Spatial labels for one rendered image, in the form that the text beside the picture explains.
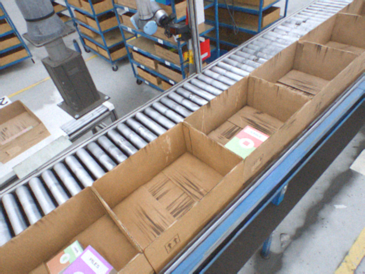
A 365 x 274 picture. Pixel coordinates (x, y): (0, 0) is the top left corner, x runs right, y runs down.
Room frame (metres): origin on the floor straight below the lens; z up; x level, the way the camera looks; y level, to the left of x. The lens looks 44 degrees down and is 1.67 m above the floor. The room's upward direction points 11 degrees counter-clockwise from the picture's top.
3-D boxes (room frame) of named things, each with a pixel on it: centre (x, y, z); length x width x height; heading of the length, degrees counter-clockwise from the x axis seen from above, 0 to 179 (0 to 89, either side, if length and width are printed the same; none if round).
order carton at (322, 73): (0.94, -0.58, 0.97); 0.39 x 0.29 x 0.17; 124
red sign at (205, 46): (1.62, -0.24, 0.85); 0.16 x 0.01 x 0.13; 124
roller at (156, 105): (1.10, -0.01, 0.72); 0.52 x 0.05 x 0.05; 34
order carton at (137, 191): (0.50, 0.07, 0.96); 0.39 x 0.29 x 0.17; 124
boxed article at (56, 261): (0.35, 0.41, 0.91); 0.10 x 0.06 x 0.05; 123
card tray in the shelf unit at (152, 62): (2.71, 0.14, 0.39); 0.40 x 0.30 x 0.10; 35
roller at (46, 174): (0.70, 0.58, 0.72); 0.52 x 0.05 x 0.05; 34
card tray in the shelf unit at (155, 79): (2.70, 0.14, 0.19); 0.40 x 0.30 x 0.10; 32
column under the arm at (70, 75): (1.45, 0.60, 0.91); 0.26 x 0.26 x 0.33; 39
